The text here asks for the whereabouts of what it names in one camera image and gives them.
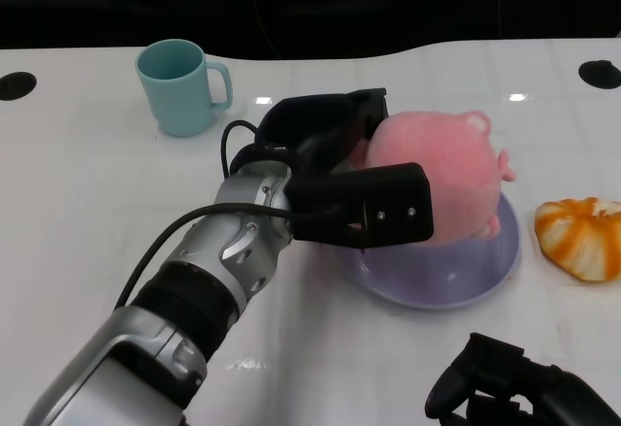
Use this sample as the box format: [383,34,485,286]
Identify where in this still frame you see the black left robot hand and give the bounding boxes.
[255,87,434,248]

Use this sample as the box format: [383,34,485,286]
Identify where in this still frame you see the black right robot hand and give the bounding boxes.
[424,332,621,426]

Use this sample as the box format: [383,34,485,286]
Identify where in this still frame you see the pink plush beaver doll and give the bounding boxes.
[348,109,518,247]

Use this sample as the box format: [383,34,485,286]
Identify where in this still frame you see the lilac plastic plate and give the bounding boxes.
[337,190,522,311]

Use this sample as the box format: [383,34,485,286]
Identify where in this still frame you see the orange and white bun toy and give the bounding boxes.
[534,196,621,283]

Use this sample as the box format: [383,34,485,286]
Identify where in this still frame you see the teal plastic mug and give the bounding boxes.
[134,40,234,138]

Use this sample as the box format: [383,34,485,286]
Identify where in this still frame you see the black table grommet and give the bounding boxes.
[0,71,38,102]
[577,59,621,90]

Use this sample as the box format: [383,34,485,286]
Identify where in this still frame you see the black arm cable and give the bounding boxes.
[114,119,292,311]

